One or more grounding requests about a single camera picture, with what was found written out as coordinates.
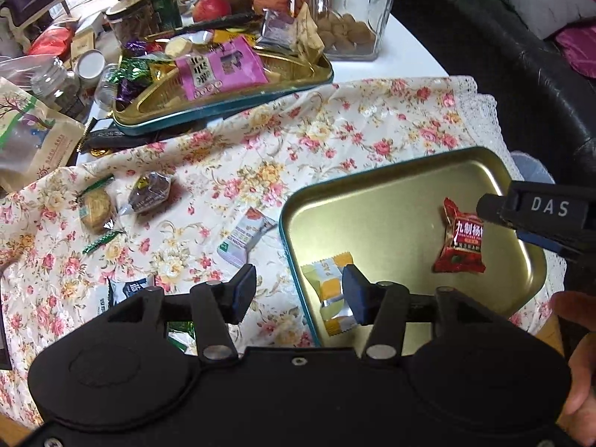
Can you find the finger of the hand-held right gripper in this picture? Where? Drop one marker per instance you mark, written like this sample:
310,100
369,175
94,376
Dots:
493,209

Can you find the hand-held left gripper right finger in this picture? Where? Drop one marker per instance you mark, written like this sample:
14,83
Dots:
354,295

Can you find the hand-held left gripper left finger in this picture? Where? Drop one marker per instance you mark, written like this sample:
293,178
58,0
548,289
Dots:
243,291

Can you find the yellow white candy packet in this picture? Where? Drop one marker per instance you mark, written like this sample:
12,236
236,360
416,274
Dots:
326,284

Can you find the red candy packet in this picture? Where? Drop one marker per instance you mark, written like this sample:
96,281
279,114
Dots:
458,247

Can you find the white purple snack packet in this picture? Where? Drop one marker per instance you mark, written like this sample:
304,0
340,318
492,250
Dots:
244,237

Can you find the dark blue white packet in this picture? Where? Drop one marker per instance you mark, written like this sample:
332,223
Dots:
125,288

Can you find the dark purple candy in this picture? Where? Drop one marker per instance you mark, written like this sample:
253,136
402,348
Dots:
149,193

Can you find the green edged biscuit packet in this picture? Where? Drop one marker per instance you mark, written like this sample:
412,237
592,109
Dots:
97,212

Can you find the gold tin tray of snacks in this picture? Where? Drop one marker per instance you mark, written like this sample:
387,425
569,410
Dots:
288,72

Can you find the person's right hand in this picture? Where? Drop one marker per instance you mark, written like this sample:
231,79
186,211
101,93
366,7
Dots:
582,372

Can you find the person's denim leg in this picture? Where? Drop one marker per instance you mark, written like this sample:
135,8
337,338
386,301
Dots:
531,167

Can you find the green candy wrapper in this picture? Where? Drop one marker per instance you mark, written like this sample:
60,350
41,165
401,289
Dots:
180,337

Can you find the floral tablecloth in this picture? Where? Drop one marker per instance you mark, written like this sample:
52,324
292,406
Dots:
223,167

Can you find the black sofa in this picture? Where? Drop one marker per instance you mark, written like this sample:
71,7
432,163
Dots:
512,70

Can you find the pink cushion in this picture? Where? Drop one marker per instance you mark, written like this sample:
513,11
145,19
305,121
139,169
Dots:
579,53

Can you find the black comb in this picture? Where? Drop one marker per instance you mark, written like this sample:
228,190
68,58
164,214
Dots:
109,137

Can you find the pink snack packet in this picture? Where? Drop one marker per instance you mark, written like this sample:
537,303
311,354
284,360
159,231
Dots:
219,70

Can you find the glass jar with nuts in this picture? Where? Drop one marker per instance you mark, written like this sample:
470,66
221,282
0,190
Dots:
354,14

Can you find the beige snack packet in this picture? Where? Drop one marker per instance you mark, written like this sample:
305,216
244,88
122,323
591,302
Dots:
307,32

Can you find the tree print paper bag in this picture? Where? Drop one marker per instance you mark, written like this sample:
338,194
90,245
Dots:
32,139

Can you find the grey foil packet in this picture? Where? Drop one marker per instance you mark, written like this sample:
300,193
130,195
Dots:
277,32

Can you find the long black knife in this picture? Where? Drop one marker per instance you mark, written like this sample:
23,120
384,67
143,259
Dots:
209,25

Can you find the white capped bottle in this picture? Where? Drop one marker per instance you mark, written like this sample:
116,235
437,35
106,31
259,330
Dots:
91,65

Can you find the clear glass bottle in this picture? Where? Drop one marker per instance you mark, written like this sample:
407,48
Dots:
58,86

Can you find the gold lidded jar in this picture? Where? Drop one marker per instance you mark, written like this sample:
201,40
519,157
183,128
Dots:
130,23

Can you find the brown kiwi fruit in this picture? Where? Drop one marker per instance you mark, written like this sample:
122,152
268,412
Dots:
240,0

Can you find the green drink can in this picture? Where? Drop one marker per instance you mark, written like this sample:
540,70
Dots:
163,2

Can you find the red plastic bag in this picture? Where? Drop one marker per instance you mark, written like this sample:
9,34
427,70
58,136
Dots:
51,41

